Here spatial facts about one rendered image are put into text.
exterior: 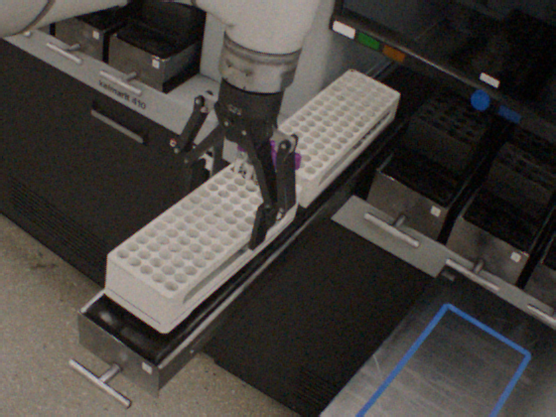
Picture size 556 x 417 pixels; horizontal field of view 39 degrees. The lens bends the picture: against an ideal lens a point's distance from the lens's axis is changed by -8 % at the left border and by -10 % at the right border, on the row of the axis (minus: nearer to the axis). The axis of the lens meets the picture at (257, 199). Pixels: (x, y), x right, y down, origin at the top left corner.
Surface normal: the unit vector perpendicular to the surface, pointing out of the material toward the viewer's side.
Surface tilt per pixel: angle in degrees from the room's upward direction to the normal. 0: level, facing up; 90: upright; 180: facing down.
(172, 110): 90
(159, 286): 6
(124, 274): 84
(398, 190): 90
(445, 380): 0
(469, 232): 90
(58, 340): 0
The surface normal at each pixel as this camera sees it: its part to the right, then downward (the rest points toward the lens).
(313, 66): -0.56, 0.51
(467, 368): 0.13, -0.72
